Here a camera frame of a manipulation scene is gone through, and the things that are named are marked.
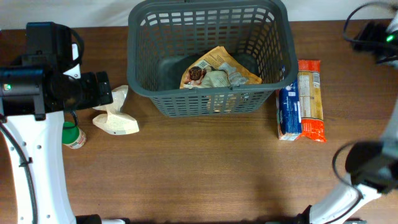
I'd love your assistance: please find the green lid cheese shaker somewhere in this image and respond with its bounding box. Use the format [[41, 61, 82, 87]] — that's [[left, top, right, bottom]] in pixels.
[[62, 122, 86, 149]]

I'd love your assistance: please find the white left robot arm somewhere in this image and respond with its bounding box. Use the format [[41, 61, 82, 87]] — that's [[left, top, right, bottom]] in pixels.
[[1, 22, 113, 223]]

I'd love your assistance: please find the orange spaghetti package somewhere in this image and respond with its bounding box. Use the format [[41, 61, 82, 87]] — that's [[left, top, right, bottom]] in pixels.
[[297, 60, 327, 142]]

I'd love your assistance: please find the cream bag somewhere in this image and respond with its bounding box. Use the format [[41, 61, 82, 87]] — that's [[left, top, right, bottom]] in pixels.
[[93, 85, 139, 135]]

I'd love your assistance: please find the grey plastic slotted basket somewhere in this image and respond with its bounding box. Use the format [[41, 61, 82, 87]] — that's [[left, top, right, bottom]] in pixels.
[[127, 0, 298, 117]]

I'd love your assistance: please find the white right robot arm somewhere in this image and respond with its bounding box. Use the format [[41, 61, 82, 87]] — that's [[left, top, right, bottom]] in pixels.
[[293, 106, 397, 224]]

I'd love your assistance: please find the blue tissue multipack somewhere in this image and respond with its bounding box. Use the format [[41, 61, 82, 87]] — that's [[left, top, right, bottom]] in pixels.
[[275, 71, 302, 141]]

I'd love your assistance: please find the tan crinkled snack bag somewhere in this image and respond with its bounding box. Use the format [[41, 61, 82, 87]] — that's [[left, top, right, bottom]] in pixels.
[[180, 46, 262, 89]]

